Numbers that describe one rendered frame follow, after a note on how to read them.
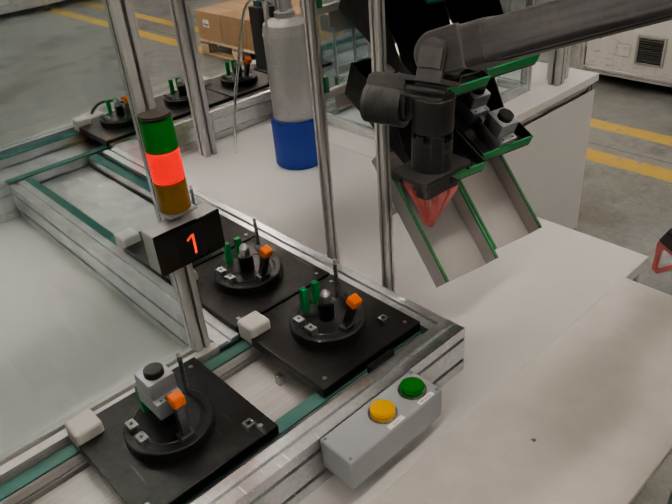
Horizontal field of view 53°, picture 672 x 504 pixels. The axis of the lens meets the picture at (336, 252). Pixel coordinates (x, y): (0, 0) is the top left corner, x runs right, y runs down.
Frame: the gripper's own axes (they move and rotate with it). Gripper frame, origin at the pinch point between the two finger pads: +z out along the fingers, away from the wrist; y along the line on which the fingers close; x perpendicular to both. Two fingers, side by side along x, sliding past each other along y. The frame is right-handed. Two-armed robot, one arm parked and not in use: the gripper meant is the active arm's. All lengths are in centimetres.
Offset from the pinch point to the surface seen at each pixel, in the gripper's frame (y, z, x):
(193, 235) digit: 24.2, 3.6, -28.0
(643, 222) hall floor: -229, 124, -56
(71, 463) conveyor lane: 53, 32, -26
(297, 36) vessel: -52, 1, -93
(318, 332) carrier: 9.7, 25.7, -16.4
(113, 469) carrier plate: 50, 28, -17
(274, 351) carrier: 17.0, 27.9, -20.2
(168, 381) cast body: 38.6, 17.4, -16.3
